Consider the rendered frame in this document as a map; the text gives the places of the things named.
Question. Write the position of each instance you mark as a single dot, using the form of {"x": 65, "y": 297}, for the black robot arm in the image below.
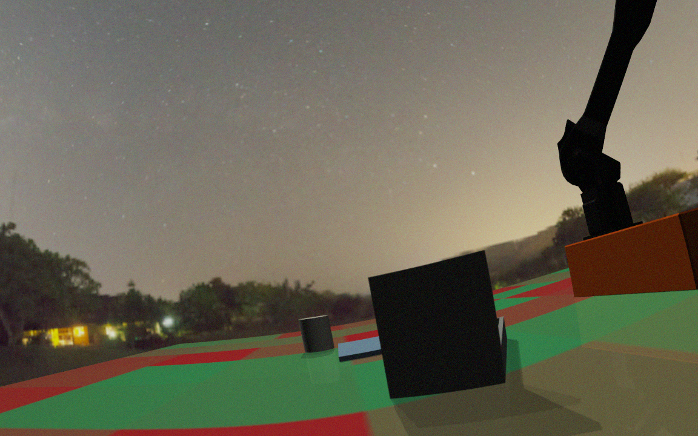
{"x": 580, "y": 150}

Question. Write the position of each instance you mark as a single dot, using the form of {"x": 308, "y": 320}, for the light blue flat mat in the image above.
{"x": 359, "y": 349}

